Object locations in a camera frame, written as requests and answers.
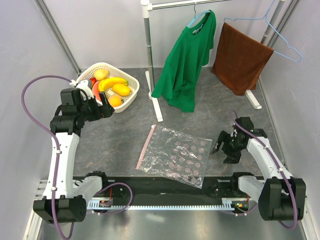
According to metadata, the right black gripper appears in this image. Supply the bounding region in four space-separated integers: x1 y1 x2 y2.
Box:
209 130 245 164

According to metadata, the orange peach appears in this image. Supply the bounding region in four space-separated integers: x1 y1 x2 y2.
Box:
108 95 123 108

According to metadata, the yellow mango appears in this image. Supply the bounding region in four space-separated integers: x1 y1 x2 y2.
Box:
112 83 131 97

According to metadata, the clear zip top bag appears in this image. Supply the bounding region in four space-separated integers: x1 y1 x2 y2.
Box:
136 124 212 189

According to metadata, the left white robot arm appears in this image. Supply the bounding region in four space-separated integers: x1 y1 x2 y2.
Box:
33 87 114 224

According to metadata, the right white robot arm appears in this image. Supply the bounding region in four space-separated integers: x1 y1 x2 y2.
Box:
211 117 306 223

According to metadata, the watermelon slice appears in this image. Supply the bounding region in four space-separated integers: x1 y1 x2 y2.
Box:
92 81 101 101

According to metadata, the yellow banana bunch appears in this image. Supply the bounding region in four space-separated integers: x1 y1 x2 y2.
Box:
98 77 128 96

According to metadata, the red mango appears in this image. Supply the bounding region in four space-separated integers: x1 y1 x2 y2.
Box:
90 77 97 85

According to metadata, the pale yellow pear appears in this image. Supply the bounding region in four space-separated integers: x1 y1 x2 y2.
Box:
93 68 109 81

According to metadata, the white perforated plastic basket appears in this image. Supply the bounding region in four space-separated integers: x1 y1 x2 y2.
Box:
76 62 140 113

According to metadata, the green t-shirt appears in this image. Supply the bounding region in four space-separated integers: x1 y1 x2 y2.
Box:
151 10 217 113

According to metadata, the brown towel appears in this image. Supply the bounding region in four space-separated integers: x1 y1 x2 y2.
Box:
211 22 274 96

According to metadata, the white clothes rack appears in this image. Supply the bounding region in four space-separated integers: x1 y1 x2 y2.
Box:
140 0 286 123

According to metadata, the teal shirt hanger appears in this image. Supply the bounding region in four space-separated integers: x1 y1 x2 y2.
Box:
187 1 211 28

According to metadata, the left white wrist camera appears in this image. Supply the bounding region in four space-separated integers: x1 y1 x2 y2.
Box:
69 79 95 100

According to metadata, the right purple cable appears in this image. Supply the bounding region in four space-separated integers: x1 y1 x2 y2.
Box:
231 109 301 230

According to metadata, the purple cable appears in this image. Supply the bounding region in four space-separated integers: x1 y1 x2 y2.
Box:
20 75 76 240
231 109 301 230

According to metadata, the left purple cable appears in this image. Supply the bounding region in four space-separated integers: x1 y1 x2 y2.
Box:
20 75 76 240

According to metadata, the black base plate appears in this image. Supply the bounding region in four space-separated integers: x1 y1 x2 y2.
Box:
72 170 266 207

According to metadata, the white slotted cable duct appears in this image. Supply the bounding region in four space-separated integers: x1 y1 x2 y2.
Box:
87 198 250 212

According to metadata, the left aluminium frame post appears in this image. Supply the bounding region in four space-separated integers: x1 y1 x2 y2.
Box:
34 0 82 76

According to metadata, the aluminium frame post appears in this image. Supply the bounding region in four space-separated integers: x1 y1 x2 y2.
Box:
34 0 82 76
267 0 301 48

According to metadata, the light blue wire hanger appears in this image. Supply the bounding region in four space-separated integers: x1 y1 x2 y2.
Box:
223 0 303 63

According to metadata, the right aluminium frame post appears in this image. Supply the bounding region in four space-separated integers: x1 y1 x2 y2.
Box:
267 0 301 48

